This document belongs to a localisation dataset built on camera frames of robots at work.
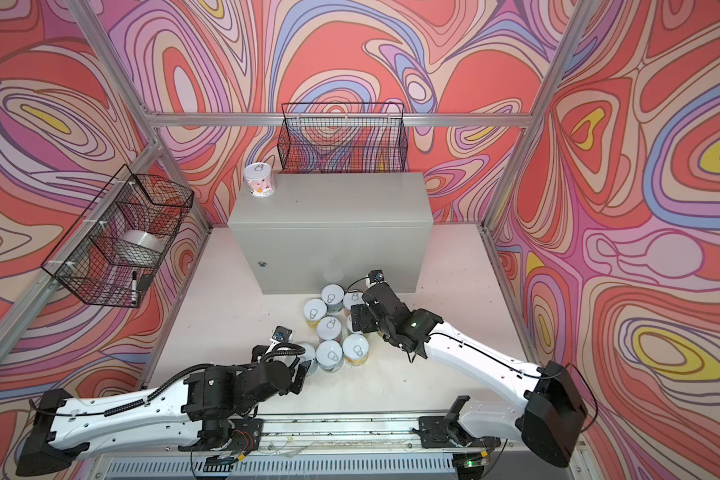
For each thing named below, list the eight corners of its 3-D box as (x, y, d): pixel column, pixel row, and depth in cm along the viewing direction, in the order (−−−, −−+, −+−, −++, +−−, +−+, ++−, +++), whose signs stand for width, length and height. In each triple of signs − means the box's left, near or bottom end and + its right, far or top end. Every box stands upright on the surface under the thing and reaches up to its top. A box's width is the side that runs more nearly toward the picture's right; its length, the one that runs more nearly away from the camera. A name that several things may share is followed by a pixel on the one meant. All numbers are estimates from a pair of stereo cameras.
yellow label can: (304, 328, 92) (301, 321, 88) (307, 305, 98) (305, 297, 94) (324, 328, 92) (323, 321, 88) (326, 305, 98) (325, 297, 94)
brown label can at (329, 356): (316, 372, 85) (314, 365, 80) (319, 348, 89) (316, 340, 85) (342, 372, 85) (341, 365, 80) (343, 348, 89) (342, 340, 85)
